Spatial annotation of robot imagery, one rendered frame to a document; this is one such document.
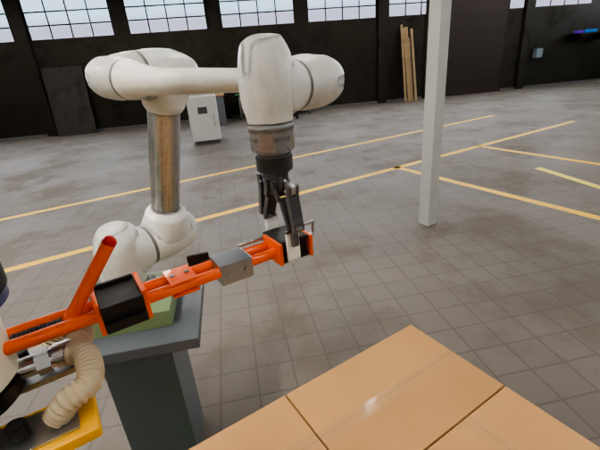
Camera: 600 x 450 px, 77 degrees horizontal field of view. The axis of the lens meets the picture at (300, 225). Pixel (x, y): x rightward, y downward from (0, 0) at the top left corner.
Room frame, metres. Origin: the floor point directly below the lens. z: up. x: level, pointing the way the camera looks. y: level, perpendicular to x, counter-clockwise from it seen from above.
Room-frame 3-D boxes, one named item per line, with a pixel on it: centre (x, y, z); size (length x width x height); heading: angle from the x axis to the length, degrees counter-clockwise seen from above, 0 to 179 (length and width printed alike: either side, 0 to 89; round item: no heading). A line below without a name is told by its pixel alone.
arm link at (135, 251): (1.23, 0.64, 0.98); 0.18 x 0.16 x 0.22; 141
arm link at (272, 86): (0.78, 0.03, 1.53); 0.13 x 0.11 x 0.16; 141
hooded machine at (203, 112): (9.19, 2.01, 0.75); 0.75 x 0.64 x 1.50; 9
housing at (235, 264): (0.69, 0.15, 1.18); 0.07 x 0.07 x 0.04; 32
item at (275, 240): (0.76, 0.03, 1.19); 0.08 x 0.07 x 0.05; 122
